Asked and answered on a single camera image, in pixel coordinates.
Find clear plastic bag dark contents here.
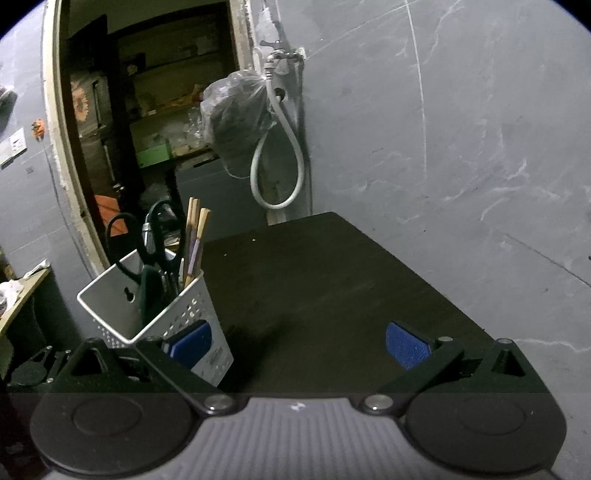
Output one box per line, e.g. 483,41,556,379
200,70,276,180

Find purple banded wooden chopstick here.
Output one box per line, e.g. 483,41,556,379
181,197,200,287

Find orange wall plug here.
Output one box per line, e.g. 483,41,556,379
31,118,45,141

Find white perforated plastic utensil basket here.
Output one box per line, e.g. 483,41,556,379
77,265,233,386

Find green box on shelf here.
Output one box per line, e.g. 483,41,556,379
136,143,172,168

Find black handled scissors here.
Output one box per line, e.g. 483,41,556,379
105,199,185,326

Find white water hose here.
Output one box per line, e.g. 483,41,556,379
249,68,307,211

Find white wall switch plate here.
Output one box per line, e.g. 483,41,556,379
0,128,27,167

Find dark grey cabinet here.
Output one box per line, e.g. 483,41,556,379
175,159,266,242

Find metal wall tap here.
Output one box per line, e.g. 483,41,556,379
257,40,307,77

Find wooden side counter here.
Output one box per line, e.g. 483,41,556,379
0,268,51,336

